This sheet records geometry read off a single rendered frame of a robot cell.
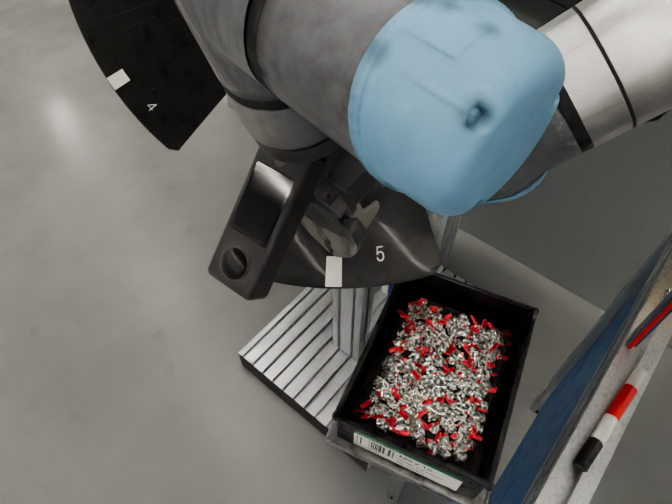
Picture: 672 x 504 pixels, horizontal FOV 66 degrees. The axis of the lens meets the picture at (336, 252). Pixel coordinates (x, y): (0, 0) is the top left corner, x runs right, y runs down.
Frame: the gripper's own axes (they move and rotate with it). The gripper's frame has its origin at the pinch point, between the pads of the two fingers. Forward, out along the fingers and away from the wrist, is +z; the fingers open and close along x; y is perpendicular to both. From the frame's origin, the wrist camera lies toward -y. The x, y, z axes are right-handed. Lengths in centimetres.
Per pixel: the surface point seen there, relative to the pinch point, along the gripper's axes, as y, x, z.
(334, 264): -0.8, 0.0, 1.8
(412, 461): -11.4, -16.5, 11.2
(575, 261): 62, -17, 104
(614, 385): 8.4, -29.1, 15.9
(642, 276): 38, -29, 47
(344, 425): -12.8, -9.0, 9.5
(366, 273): 0.6, -2.9, 3.1
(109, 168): 3, 142, 105
